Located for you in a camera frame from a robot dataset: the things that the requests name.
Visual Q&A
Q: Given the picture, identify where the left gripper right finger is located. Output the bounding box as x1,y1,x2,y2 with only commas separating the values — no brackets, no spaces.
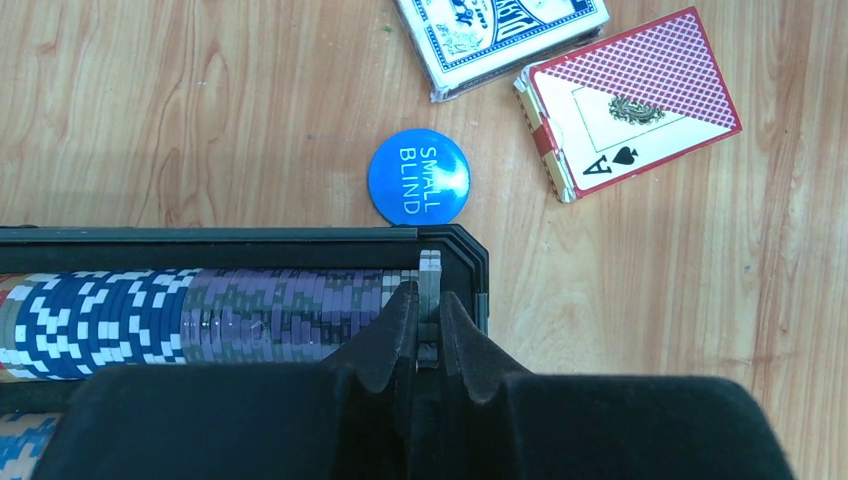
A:
439,292,794,479

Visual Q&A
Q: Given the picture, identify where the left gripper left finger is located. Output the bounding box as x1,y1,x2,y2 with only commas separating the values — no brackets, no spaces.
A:
34,282,419,479

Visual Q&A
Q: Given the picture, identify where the black poker set case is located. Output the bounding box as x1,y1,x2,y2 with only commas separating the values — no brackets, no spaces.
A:
1,224,489,414

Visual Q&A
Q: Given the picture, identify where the blue small blind button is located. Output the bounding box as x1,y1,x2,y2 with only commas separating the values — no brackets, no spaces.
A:
367,128,471,226

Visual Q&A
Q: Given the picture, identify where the blue purple chip stack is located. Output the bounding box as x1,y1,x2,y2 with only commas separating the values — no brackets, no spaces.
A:
1,268,418,382

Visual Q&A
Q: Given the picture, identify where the red playing card box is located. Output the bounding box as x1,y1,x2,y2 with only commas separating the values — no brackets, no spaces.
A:
513,6,742,203

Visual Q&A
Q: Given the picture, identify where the blue playing card box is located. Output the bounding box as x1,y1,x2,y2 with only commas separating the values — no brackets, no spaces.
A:
394,0,610,103

